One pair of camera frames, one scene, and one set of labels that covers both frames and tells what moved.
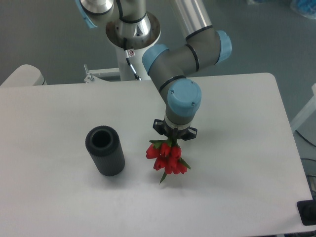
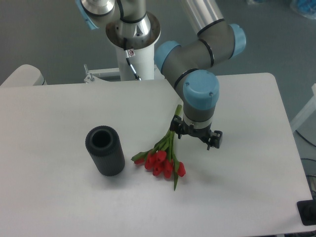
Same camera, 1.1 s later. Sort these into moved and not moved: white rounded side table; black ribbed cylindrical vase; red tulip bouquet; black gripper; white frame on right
Moved: black gripper; red tulip bouquet
Not moved: black ribbed cylindrical vase; white rounded side table; white frame on right
